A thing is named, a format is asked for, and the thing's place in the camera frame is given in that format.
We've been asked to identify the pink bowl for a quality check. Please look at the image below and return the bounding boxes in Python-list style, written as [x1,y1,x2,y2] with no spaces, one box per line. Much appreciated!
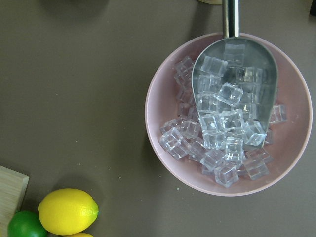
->
[145,33,316,197]

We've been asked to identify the yellow lemon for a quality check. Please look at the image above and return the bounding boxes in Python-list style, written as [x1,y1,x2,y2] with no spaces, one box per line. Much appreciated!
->
[38,188,99,236]
[63,232,94,237]

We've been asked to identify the wooden cutting board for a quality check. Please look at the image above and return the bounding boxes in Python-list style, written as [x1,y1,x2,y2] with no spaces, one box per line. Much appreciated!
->
[0,166,29,237]

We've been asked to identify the metal ice scoop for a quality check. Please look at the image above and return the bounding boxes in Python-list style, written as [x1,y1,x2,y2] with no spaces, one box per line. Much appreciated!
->
[192,0,278,149]

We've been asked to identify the green lime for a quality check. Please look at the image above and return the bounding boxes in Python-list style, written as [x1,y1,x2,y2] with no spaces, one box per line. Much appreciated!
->
[7,211,47,237]

